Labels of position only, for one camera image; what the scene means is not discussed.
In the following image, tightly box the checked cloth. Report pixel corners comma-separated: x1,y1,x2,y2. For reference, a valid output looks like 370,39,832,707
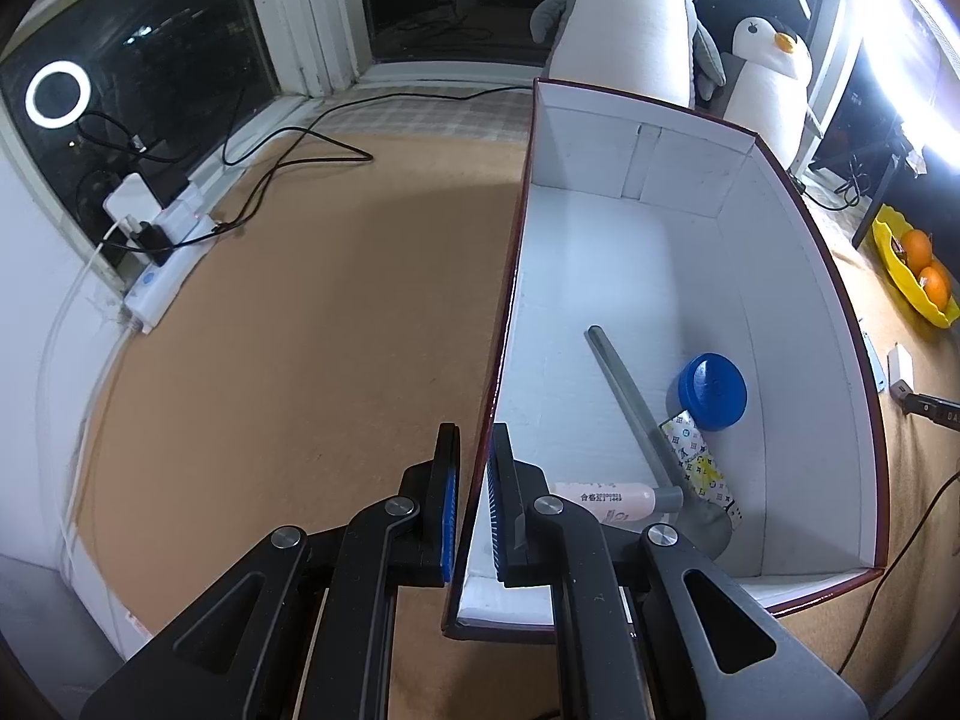
285,86,533,143

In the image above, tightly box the white ring light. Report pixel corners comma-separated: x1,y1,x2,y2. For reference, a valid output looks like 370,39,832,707
862,0,960,173

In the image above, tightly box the pink bottle grey cap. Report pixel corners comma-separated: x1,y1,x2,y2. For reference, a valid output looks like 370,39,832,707
551,481,683,527

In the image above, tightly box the black power cable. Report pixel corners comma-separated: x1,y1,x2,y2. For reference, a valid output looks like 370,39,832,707
172,86,537,248

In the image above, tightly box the black looped cable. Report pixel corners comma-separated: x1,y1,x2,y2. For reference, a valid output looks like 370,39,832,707
75,111,188,166

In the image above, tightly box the black ring light cable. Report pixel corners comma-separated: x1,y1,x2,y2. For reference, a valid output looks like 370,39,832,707
802,157,863,211

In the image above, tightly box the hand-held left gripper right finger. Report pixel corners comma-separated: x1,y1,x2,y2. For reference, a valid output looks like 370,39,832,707
486,424,871,720

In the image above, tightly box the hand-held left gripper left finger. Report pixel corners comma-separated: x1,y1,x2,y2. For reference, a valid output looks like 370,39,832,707
79,424,460,720

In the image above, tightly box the white window frame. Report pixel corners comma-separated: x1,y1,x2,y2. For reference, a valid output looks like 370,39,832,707
0,0,871,301

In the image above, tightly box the yellow leaf-shaped bowl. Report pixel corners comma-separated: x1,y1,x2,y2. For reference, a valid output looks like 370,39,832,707
871,204,960,329

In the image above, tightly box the white power strip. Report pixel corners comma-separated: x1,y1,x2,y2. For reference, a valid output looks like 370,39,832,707
124,195,226,335

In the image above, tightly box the large penguin plush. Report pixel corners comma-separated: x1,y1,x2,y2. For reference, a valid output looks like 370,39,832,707
530,0,728,110

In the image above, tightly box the black tripod stand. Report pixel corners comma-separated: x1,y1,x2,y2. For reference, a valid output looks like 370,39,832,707
851,154,905,250

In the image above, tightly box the white plug adapter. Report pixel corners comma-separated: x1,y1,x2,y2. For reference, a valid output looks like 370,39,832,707
105,174,162,222

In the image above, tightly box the dark thin cable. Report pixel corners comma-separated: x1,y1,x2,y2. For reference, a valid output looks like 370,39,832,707
840,465,960,691

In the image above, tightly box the patterned white tube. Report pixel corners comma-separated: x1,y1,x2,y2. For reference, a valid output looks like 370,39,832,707
660,409,743,533

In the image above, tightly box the small penguin plush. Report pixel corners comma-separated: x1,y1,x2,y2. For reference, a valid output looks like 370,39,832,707
724,15,815,170

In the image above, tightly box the red cardboard box white inside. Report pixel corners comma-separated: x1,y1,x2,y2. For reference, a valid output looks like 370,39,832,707
442,77,890,642

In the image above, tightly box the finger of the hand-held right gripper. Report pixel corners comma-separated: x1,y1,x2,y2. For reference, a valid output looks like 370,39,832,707
898,392,960,430

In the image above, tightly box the white wall charger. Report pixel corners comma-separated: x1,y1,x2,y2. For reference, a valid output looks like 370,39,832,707
887,345,917,395

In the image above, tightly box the black plug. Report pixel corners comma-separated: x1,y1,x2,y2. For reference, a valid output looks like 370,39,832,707
139,221,173,265

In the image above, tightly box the blue round container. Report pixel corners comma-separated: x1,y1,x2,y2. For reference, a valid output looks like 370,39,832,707
679,354,749,432

